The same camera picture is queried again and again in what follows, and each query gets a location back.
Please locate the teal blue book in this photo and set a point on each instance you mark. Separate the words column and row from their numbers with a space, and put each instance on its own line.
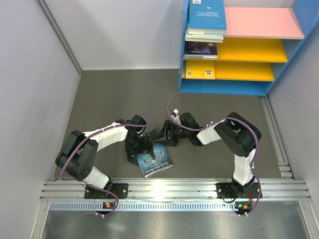
column 207, row 17

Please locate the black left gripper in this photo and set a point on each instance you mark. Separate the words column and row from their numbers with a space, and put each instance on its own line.
column 147, row 147

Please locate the yellow book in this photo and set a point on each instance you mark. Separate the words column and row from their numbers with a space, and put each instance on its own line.
column 199, row 69

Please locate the aluminium mounting rail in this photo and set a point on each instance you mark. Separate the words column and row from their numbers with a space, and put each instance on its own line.
column 169, row 195

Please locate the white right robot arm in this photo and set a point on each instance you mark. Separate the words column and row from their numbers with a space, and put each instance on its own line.
column 239, row 135

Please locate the blue bookshelf with coloured shelves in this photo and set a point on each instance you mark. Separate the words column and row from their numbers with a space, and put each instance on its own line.
column 259, row 45

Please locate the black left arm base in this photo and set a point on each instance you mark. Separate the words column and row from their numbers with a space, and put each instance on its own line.
column 118, row 189

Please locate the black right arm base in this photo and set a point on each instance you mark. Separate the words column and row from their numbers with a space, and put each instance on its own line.
column 233, row 190

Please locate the navy blue book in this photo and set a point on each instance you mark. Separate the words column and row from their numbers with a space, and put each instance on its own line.
column 160, row 161

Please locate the grey book with circle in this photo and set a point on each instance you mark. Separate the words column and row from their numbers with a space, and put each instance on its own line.
column 211, row 38

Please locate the purple galaxy cover book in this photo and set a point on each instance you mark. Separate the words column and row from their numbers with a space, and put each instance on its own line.
column 200, row 50

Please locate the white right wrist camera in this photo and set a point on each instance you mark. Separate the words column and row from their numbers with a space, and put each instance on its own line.
column 175, row 116

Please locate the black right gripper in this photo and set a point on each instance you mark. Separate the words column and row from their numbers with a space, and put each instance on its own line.
column 170, row 140

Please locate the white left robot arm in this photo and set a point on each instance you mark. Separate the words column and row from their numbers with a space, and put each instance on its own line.
column 78, row 153

